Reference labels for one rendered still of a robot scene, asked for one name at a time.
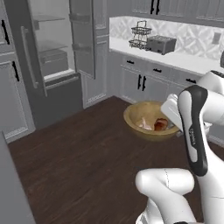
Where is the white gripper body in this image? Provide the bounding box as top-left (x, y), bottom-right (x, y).
top-left (160, 99), bottom-right (184, 133)

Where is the brown chicken drumstick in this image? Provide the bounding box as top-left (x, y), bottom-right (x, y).
top-left (153, 117), bottom-right (170, 132)

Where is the wooden bowl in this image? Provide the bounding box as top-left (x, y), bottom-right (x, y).
top-left (122, 100), bottom-right (182, 143)

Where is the grey fridge freezer drawer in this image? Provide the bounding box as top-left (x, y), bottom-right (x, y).
top-left (29, 73), bottom-right (85, 130)

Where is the grey fridge door with shelves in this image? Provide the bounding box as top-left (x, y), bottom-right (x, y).
top-left (68, 0), bottom-right (97, 80)

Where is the grey fridge crisper drawer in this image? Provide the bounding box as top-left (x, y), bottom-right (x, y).
top-left (38, 49), bottom-right (70, 78)

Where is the grey fridge body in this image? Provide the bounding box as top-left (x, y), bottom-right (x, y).
top-left (27, 0), bottom-right (86, 130)

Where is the grey cupboard door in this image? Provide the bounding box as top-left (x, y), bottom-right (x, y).
top-left (141, 73), bottom-right (171, 103)
top-left (120, 67), bottom-right (143, 102)

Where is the grey drawer front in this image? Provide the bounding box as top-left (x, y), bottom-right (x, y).
top-left (120, 55), bottom-right (148, 72)
top-left (145, 62), bottom-right (173, 80)
top-left (171, 69), bottom-right (205, 88)

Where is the grey toaster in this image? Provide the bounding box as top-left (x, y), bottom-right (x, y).
top-left (145, 35), bottom-right (178, 56)

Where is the grey tall cupboard run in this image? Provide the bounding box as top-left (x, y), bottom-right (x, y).
top-left (0, 0), bottom-right (37, 144)

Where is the grey counter block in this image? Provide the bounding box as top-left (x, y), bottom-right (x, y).
top-left (0, 130), bottom-right (37, 224)

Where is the black door handle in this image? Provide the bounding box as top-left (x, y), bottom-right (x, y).
top-left (141, 75), bottom-right (147, 92)
top-left (136, 73), bottom-right (143, 90)

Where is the black wire stand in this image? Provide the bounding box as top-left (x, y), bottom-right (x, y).
top-left (128, 20), bottom-right (153, 51)

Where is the grey wall socket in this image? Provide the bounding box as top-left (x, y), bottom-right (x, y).
top-left (211, 31), bottom-right (222, 46)

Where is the grey wall cupboard run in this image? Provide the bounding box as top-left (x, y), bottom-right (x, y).
top-left (108, 0), bottom-right (224, 29)

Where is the grey freezer drawer handle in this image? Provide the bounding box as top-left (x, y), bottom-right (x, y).
top-left (45, 76), bottom-right (81, 90)

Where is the grey fridge door handle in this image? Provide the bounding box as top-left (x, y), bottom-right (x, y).
top-left (20, 25), bottom-right (39, 89)

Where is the black cupboard handle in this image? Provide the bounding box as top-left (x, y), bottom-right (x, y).
top-left (11, 60), bottom-right (21, 83)
top-left (1, 19), bottom-right (11, 46)

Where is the grey fridge door with handle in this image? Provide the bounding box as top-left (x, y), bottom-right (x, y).
top-left (3, 0), bottom-right (48, 98)

